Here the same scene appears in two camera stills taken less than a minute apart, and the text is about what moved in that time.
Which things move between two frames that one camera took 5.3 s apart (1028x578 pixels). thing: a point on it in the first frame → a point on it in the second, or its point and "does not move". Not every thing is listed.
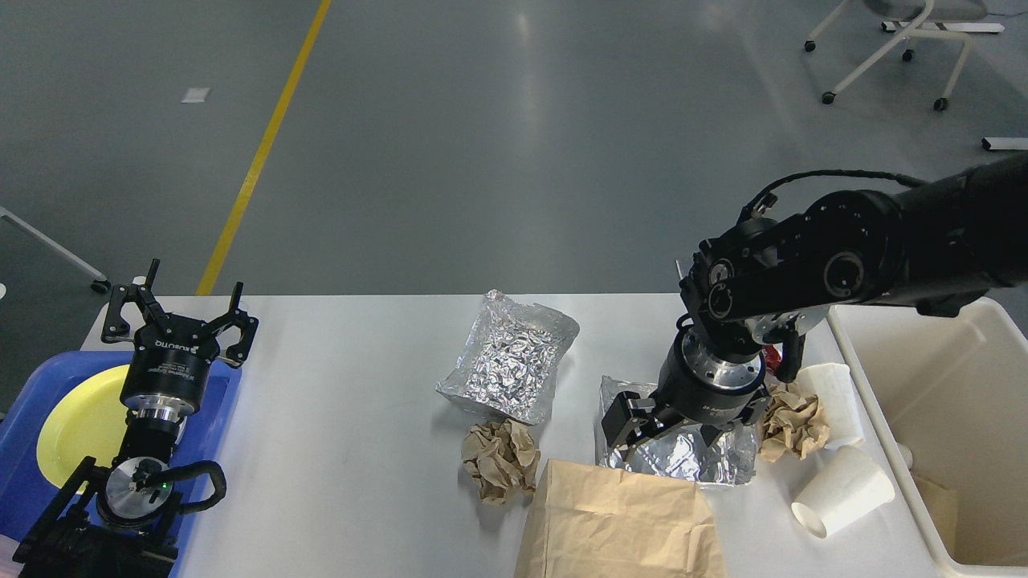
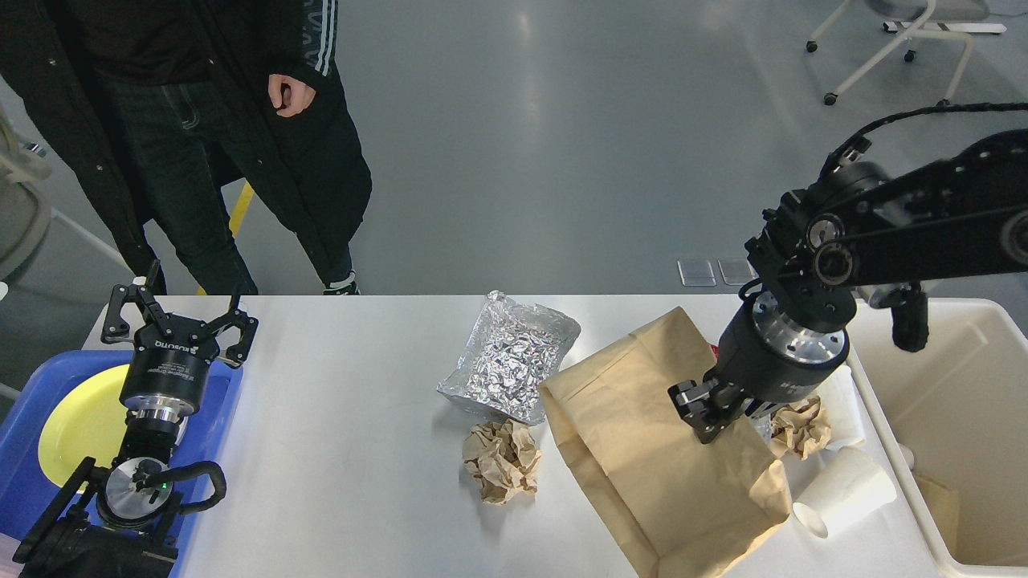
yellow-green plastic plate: [86, 419] does not move
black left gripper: [165, 375] does not move
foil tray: [507, 364] does not move
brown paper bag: [587, 521] → [671, 503]
